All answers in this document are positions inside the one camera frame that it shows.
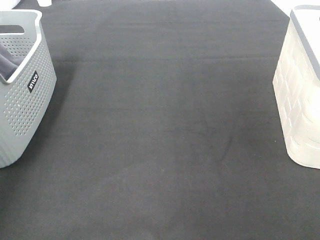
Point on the grey microfibre towel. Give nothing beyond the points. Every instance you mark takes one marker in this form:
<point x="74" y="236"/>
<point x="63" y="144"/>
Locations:
<point x="8" y="63"/>

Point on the white cylinder object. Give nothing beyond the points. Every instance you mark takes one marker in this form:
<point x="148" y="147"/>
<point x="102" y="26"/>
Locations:
<point x="44" y="3"/>

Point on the black table mat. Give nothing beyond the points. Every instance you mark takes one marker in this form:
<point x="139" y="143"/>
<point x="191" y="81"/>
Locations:
<point x="163" y="125"/>

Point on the grey perforated laundry basket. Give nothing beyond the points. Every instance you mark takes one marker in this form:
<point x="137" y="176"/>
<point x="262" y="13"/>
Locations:
<point x="25" y="96"/>

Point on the white translucent storage bin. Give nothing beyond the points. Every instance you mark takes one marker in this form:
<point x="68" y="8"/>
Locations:
<point x="296" y="85"/>

